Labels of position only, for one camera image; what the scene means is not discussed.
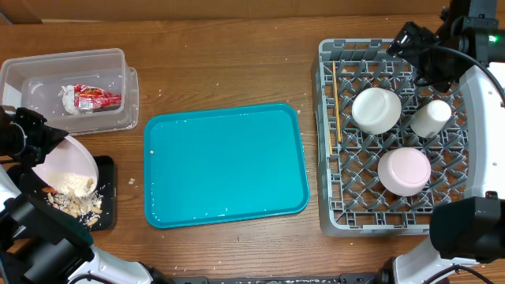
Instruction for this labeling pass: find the spilled food scraps pile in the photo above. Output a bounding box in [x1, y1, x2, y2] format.
[42, 191, 103, 228]

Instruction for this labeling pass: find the white bowl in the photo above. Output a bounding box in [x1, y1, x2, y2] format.
[351, 88, 402, 135]

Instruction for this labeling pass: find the pink bowl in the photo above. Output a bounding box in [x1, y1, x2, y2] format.
[377, 148, 431, 196]

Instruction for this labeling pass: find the white tissue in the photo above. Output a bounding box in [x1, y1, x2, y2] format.
[58, 85, 84, 115]

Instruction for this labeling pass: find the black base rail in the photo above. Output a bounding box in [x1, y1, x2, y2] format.
[167, 272, 395, 284]

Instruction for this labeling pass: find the wooden chopstick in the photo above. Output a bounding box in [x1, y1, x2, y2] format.
[331, 61, 342, 144]
[327, 121, 333, 157]

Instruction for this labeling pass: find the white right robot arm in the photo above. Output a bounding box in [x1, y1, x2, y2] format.
[313, 0, 504, 283]

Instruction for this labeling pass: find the black tray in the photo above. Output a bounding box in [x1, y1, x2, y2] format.
[6, 155, 118, 240]

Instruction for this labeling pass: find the grey dish rack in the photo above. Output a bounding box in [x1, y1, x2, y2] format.
[311, 38, 505, 238]

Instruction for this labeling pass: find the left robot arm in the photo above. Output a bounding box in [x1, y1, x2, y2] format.
[1, 107, 172, 284]

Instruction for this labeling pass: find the red snack wrapper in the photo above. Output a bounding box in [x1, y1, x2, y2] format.
[73, 84, 122, 111]

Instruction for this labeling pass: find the pink plate with food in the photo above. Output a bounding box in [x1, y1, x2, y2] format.
[33, 136, 99, 197]

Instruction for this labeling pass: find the clear plastic bin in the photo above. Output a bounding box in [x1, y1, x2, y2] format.
[1, 48, 140, 136]

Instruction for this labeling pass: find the orange carrot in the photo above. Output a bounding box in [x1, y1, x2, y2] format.
[42, 187, 58, 194]

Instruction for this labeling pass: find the white cup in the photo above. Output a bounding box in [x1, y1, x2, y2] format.
[410, 100, 452, 138]

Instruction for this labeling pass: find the teal plastic tray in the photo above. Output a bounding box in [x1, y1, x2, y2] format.
[144, 103, 310, 229]

